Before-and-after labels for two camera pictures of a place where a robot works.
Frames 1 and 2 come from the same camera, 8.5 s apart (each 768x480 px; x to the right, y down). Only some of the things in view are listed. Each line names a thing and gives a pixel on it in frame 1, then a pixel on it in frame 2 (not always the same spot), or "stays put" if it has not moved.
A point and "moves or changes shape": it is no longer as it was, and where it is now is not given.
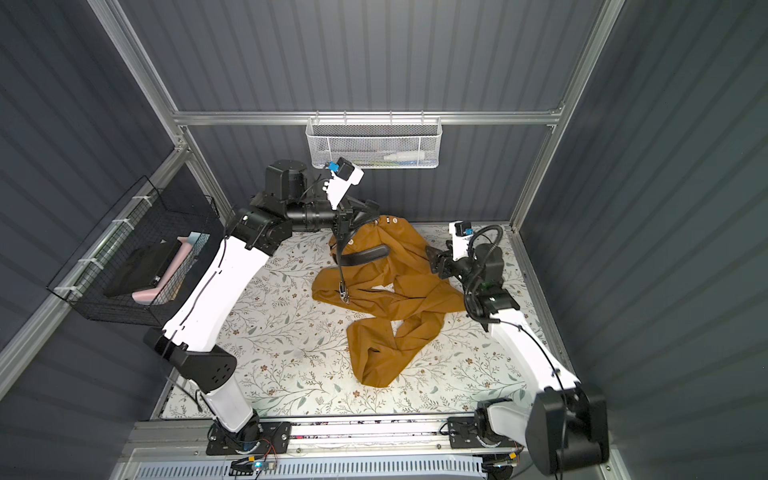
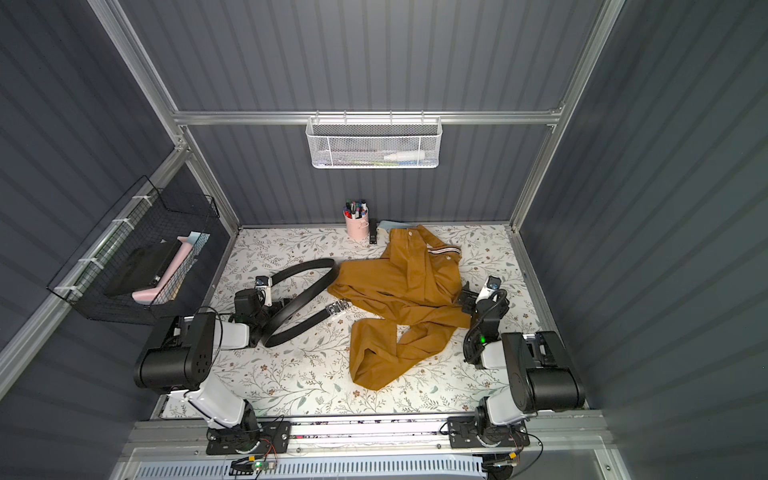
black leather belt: [351, 258] → [338, 308]
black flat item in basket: [143, 268] stays put
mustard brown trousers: [381, 276] moves or changes shape
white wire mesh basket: [376, 142] stays put
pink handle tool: [146, 296] stays put
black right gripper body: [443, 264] → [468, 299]
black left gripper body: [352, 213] → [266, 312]
